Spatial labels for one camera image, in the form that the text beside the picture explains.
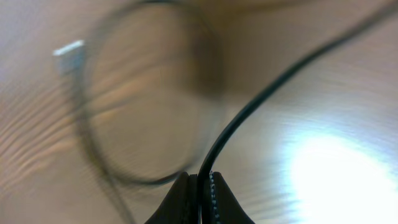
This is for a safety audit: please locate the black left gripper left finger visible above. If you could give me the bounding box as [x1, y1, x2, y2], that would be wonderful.
[145, 172, 199, 224]

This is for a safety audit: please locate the black usb cable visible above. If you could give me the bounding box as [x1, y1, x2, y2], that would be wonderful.
[52, 0, 398, 224]

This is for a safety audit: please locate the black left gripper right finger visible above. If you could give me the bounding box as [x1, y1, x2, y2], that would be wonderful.
[207, 172, 254, 224]

